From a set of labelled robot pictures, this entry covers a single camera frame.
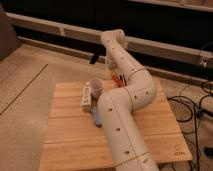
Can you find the blue object on board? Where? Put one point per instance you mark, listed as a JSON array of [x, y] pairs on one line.
[[96, 117]]

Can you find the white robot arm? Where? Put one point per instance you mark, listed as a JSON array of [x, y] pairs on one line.
[[126, 143]]

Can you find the black clamp on rail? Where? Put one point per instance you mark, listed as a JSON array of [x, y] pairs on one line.
[[95, 57]]

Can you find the red pepper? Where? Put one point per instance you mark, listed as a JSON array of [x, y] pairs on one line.
[[117, 80]]

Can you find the wooden board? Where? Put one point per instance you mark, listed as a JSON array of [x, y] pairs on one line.
[[74, 143]]

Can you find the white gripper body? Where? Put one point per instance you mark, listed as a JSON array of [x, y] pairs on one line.
[[110, 62]]

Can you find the white box on board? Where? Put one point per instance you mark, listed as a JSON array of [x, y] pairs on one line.
[[86, 98]]

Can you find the white metal rail frame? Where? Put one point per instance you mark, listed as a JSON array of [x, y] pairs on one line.
[[167, 56]]

